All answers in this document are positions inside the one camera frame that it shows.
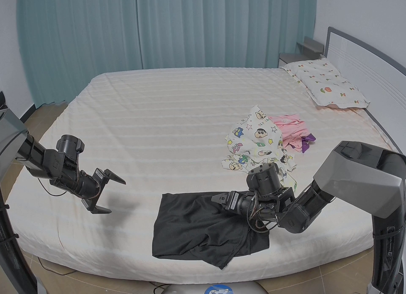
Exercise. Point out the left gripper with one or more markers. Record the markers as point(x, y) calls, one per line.
point(88, 188)

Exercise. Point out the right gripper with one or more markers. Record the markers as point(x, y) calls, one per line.
point(242, 204)

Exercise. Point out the black T-shirt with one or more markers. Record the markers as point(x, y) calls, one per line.
point(190, 226)

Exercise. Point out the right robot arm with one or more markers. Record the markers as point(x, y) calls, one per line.
point(355, 175)

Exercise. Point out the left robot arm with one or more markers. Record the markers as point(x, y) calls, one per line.
point(47, 162)

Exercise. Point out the bed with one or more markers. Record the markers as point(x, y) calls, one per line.
point(158, 121)

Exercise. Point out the white printed pyjama top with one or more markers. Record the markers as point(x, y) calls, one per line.
point(253, 140)

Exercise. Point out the pink garment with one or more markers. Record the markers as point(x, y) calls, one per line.
point(291, 128)

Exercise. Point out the purple garment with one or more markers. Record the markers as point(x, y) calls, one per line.
point(308, 140)

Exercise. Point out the white printed pillow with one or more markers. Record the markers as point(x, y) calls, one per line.
point(326, 83)

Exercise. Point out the grey bedside table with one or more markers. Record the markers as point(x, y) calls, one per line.
point(293, 55)

